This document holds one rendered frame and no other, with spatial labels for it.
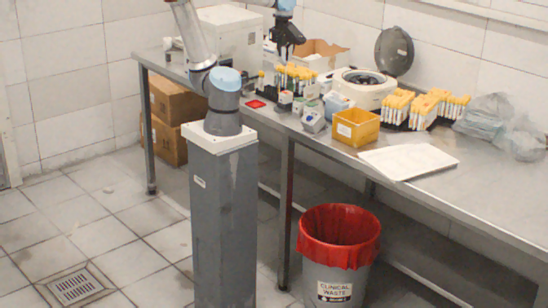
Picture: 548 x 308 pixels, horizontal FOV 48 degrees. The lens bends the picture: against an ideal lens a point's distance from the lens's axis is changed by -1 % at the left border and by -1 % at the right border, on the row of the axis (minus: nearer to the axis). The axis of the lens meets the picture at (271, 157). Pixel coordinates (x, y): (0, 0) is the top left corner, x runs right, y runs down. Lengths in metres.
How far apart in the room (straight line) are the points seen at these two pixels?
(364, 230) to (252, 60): 0.95
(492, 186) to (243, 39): 1.33
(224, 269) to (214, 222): 0.23
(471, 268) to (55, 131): 2.58
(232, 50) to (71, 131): 1.57
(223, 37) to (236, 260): 0.99
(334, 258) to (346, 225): 0.29
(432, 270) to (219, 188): 1.02
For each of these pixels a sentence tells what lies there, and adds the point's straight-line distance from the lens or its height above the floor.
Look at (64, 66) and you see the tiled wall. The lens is 3.99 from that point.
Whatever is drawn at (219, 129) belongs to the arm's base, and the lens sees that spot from 2.33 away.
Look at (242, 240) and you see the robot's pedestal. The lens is 2.58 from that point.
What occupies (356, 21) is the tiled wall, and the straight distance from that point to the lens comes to 3.07.
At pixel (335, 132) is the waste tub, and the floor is 0.91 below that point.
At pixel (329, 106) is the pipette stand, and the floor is 0.95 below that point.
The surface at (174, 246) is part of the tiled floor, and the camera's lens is 3.33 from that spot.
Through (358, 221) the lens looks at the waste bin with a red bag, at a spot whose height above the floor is 0.39.
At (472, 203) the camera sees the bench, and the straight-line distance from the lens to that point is 2.14.
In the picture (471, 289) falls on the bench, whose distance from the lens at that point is 2.77.
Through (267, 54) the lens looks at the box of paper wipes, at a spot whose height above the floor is 0.91.
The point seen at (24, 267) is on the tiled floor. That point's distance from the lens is 3.34.
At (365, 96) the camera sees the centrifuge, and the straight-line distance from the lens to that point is 2.65.
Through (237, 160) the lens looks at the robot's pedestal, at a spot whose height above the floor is 0.82.
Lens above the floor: 1.93
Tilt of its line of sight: 27 degrees down
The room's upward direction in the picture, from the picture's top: 2 degrees clockwise
